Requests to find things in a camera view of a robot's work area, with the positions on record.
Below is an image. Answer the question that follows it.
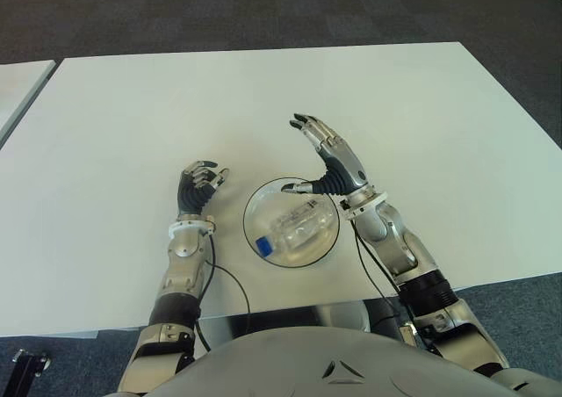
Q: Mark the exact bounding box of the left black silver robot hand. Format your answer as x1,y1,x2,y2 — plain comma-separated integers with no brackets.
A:
177,159,230,217

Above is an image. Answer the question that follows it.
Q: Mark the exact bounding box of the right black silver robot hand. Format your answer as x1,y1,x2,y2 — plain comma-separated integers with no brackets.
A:
280,112,369,196

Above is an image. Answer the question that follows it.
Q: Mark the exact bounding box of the clear bottle with blue cap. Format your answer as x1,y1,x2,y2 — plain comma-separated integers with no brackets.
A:
255,198,334,260

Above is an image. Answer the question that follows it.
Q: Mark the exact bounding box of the white plate with black rim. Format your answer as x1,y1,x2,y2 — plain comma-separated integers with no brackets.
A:
242,176,342,270

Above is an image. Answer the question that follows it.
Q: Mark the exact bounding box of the white round table leg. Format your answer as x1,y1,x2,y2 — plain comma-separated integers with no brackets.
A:
313,300,374,332

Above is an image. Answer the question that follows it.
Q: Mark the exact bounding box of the grey robot torso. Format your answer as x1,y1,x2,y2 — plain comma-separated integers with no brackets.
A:
109,321,562,397

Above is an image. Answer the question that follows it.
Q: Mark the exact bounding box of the neighbouring white table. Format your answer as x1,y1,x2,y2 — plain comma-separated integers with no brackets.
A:
0,59,57,148

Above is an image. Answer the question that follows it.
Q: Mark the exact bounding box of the black stand with caster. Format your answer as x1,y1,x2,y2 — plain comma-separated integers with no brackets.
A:
11,348,52,397

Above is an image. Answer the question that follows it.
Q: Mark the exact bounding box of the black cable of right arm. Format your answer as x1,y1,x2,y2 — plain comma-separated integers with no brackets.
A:
349,219,414,323

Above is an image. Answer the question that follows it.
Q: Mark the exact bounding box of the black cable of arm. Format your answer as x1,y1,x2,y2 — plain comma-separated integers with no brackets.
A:
349,219,414,323
195,229,252,352

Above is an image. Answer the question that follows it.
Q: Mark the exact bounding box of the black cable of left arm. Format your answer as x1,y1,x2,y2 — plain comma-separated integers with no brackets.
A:
195,229,252,352

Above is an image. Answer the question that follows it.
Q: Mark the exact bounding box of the small metal bracket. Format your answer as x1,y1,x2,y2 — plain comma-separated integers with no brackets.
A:
397,321,418,345

